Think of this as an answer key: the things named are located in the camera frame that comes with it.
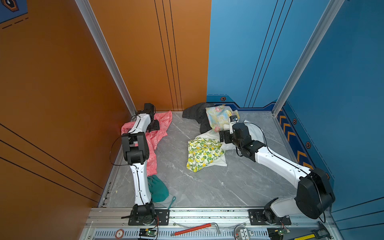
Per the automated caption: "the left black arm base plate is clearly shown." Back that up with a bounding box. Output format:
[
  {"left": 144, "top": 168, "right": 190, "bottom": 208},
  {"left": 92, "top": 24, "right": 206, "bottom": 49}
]
[{"left": 128, "top": 209, "right": 170, "bottom": 227}]

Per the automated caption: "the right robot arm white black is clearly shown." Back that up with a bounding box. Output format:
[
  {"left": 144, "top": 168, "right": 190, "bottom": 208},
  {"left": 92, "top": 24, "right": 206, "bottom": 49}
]
[{"left": 219, "top": 122, "right": 336, "bottom": 225}]

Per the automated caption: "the small circuit board right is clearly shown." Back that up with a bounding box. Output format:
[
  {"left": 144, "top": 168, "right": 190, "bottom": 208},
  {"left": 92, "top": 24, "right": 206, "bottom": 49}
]
[{"left": 267, "top": 228, "right": 291, "bottom": 240}]

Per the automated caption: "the red round sticker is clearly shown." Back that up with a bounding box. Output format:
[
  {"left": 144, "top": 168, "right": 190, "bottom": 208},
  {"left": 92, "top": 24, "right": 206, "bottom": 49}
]
[{"left": 115, "top": 229, "right": 125, "bottom": 240}]

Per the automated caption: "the green circuit board left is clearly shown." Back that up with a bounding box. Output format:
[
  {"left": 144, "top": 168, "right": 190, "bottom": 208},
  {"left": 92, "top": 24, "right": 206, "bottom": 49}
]
[{"left": 138, "top": 229, "right": 158, "bottom": 240}]

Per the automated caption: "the lemon print cloth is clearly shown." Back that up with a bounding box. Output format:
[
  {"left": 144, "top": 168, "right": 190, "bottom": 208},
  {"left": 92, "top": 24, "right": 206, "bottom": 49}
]
[{"left": 186, "top": 138, "right": 227, "bottom": 173}]

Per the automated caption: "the red handled hex key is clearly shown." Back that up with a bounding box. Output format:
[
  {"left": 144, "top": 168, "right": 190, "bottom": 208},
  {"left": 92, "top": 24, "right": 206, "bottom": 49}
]
[{"left": 171, "top": 223, "right": 221, "bottom": 237}]

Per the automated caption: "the pink printed cloth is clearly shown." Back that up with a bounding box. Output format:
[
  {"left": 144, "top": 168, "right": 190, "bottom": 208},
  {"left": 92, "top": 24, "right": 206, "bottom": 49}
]
[{"left": 120, "top": 110, "right": 173, "bottom": 177}]

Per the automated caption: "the white connector block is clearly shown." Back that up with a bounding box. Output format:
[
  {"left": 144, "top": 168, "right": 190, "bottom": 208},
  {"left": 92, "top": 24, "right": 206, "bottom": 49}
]
[{"left": 234, "top": 225, "right": 251, "bottom": 240}]

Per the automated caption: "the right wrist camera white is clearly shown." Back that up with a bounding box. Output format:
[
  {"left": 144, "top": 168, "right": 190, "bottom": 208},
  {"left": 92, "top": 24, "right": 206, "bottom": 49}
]
[{"left": 230, "top": 115, "right": 238, "bottom": 135}]

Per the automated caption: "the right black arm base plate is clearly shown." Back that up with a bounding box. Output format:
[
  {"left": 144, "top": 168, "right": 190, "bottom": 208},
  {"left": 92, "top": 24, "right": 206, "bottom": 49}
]
[{"left": 248, "top": 209, "right": 292, "bottom": 226}]

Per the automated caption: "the dark grey cloth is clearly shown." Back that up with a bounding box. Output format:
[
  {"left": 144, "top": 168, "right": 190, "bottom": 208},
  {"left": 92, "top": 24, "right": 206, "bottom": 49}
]
[{"left": 183, "top": 103, "right": 214, "bottom": 134}]

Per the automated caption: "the pastel floral cloth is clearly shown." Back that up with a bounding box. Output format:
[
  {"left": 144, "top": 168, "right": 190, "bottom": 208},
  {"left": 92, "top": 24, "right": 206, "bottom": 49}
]
[{"left": 206, "top": 105, "right": 240, "bottom": 133}]

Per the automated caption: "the digital caliper black yellow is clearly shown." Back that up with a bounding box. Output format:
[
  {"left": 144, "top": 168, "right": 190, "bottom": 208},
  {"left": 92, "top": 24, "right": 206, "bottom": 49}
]
[{"left": 293, "top": 222, "right": 333, "bottom": 240}]

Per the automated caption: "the green rubber glove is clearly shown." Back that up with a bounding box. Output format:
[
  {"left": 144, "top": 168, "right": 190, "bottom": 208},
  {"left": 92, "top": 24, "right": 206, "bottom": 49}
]
[{"left": 148, "top": 175, "right": 169, "bottom": 203}]

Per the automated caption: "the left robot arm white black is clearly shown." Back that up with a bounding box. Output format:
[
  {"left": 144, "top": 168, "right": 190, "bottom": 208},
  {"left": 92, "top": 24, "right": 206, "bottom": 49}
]
[{"left": 122, "top": 103, "right": 159, "bottom": 225}]

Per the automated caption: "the aluminium front rail frame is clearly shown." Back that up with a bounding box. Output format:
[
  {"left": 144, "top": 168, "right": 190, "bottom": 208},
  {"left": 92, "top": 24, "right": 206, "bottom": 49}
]
[{"left": 79, "top": 207, "right": 343, "bottom": 240}]

